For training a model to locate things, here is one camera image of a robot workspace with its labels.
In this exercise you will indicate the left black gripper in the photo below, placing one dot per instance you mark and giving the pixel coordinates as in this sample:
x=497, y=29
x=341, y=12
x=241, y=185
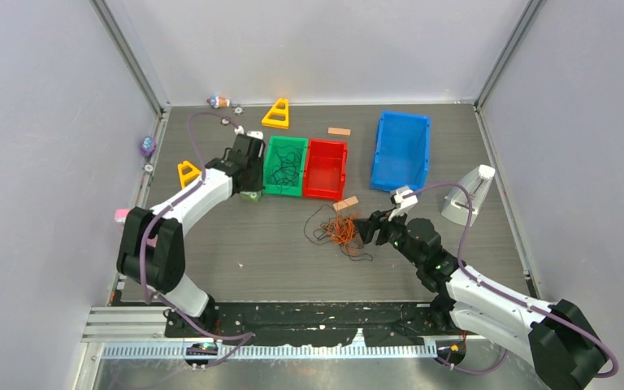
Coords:
x=258, y=184

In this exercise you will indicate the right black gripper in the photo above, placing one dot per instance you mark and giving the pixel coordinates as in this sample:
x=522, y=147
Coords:
x=368, y=227

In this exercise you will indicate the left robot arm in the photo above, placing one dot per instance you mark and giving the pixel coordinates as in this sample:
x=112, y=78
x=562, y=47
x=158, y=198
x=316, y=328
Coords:
x=152, y=249

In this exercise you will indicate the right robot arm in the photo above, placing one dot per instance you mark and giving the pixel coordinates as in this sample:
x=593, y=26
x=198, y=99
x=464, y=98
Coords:
x=554, y=338

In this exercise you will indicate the wooden block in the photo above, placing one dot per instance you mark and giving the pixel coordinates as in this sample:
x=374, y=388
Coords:
x=339, y=132
x=345, y=204

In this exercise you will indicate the green owl toy tile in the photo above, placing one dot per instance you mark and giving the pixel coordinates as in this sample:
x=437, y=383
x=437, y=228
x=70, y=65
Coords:
x=253, y=196

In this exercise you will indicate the green plastic bin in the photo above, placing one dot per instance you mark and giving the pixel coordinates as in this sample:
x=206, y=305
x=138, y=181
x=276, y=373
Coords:
x=284, y=165

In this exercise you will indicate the yellow triangle block far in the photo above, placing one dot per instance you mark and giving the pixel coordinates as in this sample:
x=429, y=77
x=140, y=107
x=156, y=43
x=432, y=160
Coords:
x=278, y=115

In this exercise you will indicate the yellow triangle block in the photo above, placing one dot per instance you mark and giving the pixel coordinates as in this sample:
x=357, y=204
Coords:
x=278, y=115
x=187, y=173

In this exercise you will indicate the yellow triangle block near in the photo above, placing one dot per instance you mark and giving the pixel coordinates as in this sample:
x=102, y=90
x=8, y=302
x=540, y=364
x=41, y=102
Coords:
x=187, y=173

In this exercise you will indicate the clown figurine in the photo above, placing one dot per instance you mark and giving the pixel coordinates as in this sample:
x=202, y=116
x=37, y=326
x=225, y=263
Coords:
x=217, y=102

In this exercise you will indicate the red plastic bin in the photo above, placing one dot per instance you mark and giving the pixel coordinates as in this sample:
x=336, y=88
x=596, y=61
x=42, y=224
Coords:
x=324, y=175

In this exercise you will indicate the blue plastic bin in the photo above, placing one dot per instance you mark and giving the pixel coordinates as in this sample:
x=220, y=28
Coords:
x=402, y=151

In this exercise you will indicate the white grey stand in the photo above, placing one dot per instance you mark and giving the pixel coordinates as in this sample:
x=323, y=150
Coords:
x=463, y=204

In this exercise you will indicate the purple toy tile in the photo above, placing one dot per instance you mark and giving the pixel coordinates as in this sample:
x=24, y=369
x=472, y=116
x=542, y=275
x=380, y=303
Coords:
x=148, y=146

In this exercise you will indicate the pink stand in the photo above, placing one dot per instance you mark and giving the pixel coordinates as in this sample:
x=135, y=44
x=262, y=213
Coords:
x=120, y=219

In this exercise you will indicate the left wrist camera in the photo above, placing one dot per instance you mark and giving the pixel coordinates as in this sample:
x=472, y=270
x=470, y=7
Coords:
x=254, y=134

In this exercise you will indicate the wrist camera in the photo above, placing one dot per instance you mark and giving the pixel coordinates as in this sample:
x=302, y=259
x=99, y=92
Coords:
x=254, y=134
x=403, y=200

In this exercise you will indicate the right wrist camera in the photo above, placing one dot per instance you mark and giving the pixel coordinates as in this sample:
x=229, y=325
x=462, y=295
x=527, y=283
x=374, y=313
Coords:
x=403, y=200

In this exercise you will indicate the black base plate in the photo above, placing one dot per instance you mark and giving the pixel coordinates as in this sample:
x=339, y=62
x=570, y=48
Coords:
x=326, y=324

